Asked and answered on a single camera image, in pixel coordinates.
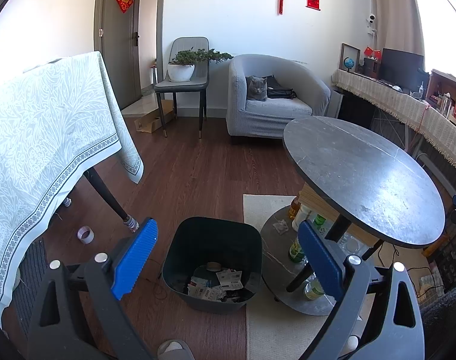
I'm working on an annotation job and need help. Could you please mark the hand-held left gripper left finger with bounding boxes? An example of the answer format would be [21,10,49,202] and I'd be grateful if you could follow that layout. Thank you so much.
[28,217,159,360]

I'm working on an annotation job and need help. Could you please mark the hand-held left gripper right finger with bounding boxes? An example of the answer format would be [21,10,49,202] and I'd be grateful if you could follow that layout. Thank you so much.
[298,220,427,360]

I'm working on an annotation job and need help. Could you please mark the torn white paper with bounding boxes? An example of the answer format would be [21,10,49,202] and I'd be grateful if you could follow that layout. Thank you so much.
[187,283,223,301]

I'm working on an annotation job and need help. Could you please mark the black trash bin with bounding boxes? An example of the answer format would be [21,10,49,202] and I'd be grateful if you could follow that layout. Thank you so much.
[161,216,263,315]

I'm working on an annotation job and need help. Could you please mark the green glass bottle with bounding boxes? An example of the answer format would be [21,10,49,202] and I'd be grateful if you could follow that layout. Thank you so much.
[288,238,305,263]

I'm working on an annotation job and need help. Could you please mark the white plastic bottle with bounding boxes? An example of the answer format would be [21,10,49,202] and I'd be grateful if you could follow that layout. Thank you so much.
[293,204,313,233]

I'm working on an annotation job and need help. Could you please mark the stack of wooden boards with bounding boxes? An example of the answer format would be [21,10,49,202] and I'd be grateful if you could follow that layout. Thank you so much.
[298,182,326,211]

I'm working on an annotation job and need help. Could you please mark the black table leg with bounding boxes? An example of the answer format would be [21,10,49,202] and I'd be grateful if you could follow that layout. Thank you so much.
[84,165,139,232]

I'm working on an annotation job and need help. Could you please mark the round grey marble table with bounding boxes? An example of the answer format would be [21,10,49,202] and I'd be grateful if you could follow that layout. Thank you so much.
[260,116,446,316]

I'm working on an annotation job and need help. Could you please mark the dark fuzzy cloth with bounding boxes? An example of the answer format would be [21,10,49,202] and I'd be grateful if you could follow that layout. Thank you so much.
[419,281,456,360]

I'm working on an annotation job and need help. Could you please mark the beige slipper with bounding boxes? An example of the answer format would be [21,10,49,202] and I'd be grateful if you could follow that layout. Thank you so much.
[157,339,196,360]

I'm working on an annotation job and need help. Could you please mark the black ribbed floor mat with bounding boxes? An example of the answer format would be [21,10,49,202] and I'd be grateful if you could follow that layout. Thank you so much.
[11,238,51,331]

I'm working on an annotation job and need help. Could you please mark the sideboard with beige runner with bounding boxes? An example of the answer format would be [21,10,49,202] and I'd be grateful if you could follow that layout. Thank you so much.
[332,69,456,182]

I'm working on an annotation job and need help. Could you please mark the wooden shelf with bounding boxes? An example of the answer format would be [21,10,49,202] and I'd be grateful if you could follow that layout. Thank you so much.
[428,69,456,124]

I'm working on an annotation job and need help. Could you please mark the flat cardboard box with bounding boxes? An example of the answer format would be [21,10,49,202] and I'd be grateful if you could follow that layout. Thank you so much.
[134,99,175,134]

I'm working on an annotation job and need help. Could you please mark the grey armchair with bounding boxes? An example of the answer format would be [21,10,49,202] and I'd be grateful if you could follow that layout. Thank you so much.
[226,54,331,144]

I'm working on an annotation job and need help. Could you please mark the black monitor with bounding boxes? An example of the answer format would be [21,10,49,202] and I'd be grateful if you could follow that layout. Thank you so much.
[379,48,425,85]

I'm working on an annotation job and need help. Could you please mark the table with patterned cloth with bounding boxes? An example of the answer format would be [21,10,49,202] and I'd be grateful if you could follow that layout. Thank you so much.
[0,50,144,331]

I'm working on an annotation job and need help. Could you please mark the brown wooden box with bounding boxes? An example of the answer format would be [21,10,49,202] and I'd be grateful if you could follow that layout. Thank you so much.
[363,57,380,77]

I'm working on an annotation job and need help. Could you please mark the black handbag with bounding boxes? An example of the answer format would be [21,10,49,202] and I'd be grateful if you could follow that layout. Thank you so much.
[263,75,298,100]

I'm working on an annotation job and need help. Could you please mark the bright window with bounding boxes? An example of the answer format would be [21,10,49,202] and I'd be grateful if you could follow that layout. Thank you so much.
[408,0,456,79]

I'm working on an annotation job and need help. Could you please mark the grey dining chair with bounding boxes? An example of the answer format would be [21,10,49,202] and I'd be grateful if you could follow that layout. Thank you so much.
[153,37,210,139]

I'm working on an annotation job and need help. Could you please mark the grey cat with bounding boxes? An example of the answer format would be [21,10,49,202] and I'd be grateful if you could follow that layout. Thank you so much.
[245,76,268,102]

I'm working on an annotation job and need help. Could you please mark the potted plant in white pot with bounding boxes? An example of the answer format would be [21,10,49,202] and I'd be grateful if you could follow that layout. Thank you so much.
[167,48,234,82]

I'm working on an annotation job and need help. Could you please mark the beige curtain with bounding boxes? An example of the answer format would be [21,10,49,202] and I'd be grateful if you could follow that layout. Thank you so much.
[370,0,425,72]

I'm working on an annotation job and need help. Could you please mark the grey door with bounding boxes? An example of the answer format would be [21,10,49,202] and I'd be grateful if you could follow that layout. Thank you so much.
[94,0,142,111]

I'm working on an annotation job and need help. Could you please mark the wooden picture frame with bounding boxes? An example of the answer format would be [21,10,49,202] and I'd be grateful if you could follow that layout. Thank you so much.
[339,43,361,71]

